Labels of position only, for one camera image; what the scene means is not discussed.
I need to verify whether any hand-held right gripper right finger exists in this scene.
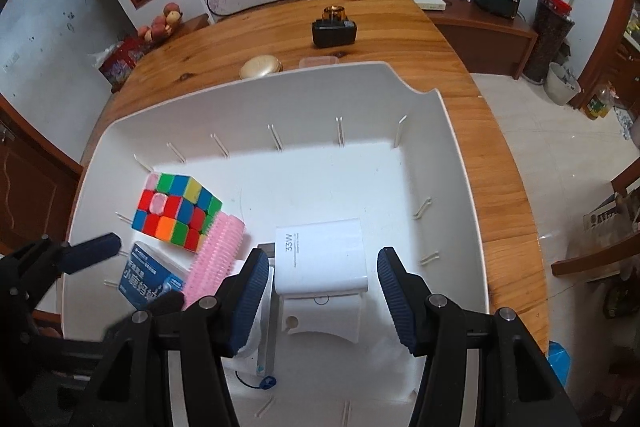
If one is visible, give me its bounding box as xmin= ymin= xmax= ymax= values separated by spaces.
xmin=376 ymin=247 xmax=583 ymax=427

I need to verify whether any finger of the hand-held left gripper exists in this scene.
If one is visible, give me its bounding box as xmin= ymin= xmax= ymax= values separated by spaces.
xmin=0 ymin=233 xmax=122 ymax=308
xmin=112 ymin=291 xmax=186 ymax=338

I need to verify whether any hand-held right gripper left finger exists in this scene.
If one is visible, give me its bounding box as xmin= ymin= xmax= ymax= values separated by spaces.
xmin=85 ymin=248 xmax=271 ymax=427

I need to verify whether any blue printed plastic box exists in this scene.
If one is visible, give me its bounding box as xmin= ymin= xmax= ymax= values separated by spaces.
xmin=116 ymin=241 xmax=188 ymax=310

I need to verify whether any white instant camera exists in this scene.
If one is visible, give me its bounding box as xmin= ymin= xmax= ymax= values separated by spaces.
xmin=220 ymin=244 xmax=278 ymax=390

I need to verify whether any pink hair roller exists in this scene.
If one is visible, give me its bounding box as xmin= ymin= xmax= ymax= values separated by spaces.
xmin=182 ymin=216 xmax=246 ymax=310

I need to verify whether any white plastic desk gadget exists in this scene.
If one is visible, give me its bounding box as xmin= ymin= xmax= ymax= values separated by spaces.
xmin=277 ymin=292 xmax=362 ymax=344

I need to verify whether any white charger box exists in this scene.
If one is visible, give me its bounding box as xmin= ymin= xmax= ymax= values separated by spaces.
xmin=274 ymin=218 xmax=369 ymax=298

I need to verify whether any multicolour puzzle cube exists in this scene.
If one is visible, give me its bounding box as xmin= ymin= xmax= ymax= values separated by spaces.
xmin=131 ymin=173 xmax=223 ymax=253

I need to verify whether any white plastic storage bin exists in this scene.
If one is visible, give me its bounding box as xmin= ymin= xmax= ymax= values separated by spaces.
xmin=60 ymin=62 xmax=491 ymax=427

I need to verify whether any brown wooden door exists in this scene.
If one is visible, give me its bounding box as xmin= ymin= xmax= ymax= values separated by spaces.
xmin=0 ymin=94 xmax=83 ymax=258

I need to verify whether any blue plastic object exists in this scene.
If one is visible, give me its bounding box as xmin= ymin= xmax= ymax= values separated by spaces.
xmin=547 ymin=341 xmax=571 ymax=383

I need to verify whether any red gift box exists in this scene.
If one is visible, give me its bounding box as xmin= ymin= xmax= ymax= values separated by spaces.
xmin=97 ymin=38 xmax=151 ymax=88

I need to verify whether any cardboard box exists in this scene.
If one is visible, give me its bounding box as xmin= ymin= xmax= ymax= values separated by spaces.
xmin=582 ymin=192 xmax=631 ymax=233

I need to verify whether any gold round compact case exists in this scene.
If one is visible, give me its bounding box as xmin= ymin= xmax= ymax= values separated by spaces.
xmin=239 ymin=56 xmax=284 ymax=80

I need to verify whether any bowl of peaches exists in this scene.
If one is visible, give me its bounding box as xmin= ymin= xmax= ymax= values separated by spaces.
xmin=137 ymin=2 xmax=185 ymax=42

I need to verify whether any clear plastic box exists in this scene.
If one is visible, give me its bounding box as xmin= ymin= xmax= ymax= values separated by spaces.
xmin=299 ymin=54 xmax=340 ymax=68

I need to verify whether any wooden chair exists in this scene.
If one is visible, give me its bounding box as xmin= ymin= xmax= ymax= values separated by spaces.
xmin=551 ymin=167 xmax=640 ymax=280

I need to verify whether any white waste bin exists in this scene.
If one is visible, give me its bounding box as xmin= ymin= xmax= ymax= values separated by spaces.
xmin=544 ymin=62 xmax=582 ymax=108

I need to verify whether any wooden television cabinet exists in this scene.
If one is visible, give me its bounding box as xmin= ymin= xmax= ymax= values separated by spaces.
xmin=170 ymin=0 xmax=540 ymax=80

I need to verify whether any black perfume bottle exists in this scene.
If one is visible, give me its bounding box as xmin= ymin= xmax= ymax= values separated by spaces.
xmin=311 ymin=5 xmax=359 ymax=48

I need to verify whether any yellow cooking oil bottle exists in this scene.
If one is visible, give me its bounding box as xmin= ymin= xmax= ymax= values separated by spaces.
xmin=582 ymin=82 xmax=618 ymax=120

